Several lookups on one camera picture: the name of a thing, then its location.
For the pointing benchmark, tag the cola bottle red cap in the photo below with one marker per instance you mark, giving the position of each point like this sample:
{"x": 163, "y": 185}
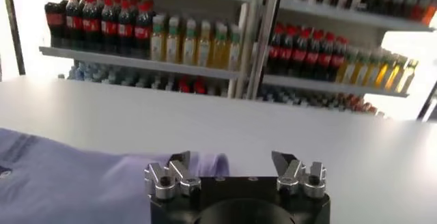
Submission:
{"x": 274, "y": 53}
{"x": 288, "y": 54}
{"x": 313, "y": 58}
{"x": 338, "y": 61}
{"x": 325, "y": 59}
{"x": 54, "y": 20}
{"x": 109, "y": 27}
{"x": 142, "y": 32}
{"x": 73, "y": 24}
{"x": 91, "y": 25}
{"x": 125, "y": 30}
{"x": 300, "y": 55}

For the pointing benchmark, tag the grey metal shelf rack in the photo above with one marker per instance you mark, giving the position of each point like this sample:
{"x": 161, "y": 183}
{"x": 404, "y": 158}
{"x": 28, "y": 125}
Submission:
{"x": 136, "y": 63}
{"x": 324, "y": 86}

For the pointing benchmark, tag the black slanted pole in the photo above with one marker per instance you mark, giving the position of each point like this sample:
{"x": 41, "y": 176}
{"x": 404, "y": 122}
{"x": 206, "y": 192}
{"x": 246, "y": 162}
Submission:
{"x": 426, "y": 104}
{"x": 13, "y": 27}

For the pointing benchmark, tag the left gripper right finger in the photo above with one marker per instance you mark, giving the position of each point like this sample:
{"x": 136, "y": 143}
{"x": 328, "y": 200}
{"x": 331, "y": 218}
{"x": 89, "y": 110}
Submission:
{"x": 290, "y": 177}

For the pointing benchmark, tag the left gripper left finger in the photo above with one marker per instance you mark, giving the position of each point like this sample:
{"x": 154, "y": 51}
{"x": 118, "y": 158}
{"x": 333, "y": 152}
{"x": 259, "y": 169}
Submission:
{"x": 184, "y": 179}

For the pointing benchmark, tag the purple printed t-shirt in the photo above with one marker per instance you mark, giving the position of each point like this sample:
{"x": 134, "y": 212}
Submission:
{"x": 85, "y": 184}

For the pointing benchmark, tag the red tea bottle white cap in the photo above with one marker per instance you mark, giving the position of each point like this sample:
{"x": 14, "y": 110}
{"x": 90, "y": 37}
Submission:
{"x": 431, "y": 13}

